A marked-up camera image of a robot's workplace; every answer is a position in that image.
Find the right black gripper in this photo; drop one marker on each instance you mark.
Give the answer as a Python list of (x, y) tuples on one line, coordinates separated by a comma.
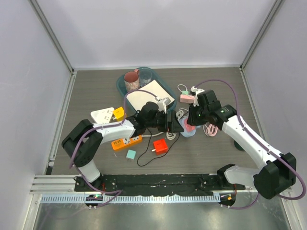
[(192, 120)]

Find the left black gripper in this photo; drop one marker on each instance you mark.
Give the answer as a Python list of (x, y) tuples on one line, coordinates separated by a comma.
[(174, 126)]

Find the pink plug adapter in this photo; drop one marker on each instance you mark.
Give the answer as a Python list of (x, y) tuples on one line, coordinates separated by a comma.
[(189, 128)]

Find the blue round socket hub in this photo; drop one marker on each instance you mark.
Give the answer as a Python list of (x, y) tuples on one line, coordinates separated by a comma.
[(185, 133)]

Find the pink power strip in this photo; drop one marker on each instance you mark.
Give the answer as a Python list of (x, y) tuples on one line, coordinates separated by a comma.
[(188, 99)]

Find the red cube plug adapter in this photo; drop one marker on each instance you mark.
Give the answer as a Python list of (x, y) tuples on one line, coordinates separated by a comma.
[(160, 147)]

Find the green plug with white cable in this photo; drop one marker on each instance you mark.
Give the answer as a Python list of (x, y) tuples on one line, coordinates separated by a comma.
[(183, 89)]

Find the teal plug adapter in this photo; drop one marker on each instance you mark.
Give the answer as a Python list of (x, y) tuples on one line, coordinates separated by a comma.
[(131, 154)]

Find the yellow cube plug adapter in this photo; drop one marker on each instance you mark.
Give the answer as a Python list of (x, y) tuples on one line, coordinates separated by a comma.
[(118, 114)]

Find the orange power strip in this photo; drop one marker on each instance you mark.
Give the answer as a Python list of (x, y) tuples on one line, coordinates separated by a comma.
[(124, 143)]

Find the white square power socket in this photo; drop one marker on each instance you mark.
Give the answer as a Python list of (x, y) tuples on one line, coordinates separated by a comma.
[(102, 116)]

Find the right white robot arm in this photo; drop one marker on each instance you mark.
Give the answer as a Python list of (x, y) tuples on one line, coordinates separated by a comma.
[(272, 175)]

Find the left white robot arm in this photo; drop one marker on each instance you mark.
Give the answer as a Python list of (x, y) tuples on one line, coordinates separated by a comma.
[(82, 143)]

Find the white square plate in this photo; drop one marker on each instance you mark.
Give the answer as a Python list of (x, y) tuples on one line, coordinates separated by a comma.
[(139, 99)]

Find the dark green mug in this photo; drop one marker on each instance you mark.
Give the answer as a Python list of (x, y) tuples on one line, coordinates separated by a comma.
[(238, 147)]

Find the clear glass cup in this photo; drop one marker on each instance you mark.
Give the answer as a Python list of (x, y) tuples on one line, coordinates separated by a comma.
[(145, 77)]

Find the pink patterned mug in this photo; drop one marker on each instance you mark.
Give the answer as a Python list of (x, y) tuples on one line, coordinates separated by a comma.
[(132, 80)]

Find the teal plastic tray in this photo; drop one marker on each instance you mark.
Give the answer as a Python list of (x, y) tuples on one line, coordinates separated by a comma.
[(120, 84)]

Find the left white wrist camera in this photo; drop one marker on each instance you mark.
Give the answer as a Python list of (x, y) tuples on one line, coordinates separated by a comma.
[(162, 103)]

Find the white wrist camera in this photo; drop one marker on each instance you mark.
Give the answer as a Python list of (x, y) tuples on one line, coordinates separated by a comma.
[(162, 103), (196, 92)]

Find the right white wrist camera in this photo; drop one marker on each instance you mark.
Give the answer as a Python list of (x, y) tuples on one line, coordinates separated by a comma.
[(196, 92)]

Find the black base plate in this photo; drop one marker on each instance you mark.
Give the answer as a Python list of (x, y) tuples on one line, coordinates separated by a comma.
[(164, 184)]

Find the white slotted cable duct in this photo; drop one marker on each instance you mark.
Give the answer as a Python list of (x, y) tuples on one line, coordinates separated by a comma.
[(93, 199)]

